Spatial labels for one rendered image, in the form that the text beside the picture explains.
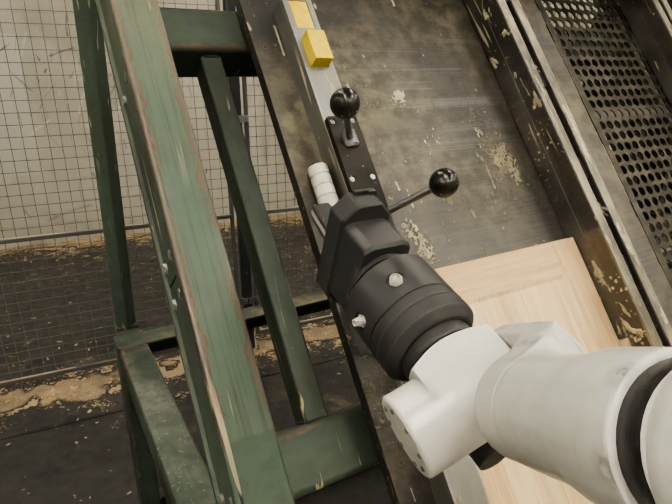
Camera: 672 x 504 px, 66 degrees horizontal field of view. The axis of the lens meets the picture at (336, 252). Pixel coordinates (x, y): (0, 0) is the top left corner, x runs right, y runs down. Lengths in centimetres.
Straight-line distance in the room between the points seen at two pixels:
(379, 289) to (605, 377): 23
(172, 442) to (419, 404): 93
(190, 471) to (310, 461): 52
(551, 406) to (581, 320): 69
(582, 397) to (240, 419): 41
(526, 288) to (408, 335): 49
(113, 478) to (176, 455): 125
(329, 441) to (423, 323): 34
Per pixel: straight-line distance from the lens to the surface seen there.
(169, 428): 130
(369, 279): 44
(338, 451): 71
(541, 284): 91
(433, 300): 42
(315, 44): 82
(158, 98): 70
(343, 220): 47
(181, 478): 117
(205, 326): 59
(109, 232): 151
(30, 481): 259
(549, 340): 35
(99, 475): 250
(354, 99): 65
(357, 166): 74
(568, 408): 25
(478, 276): 82
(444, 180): 66
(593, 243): 98
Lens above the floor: 155
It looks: 19 degrees down
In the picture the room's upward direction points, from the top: straight up
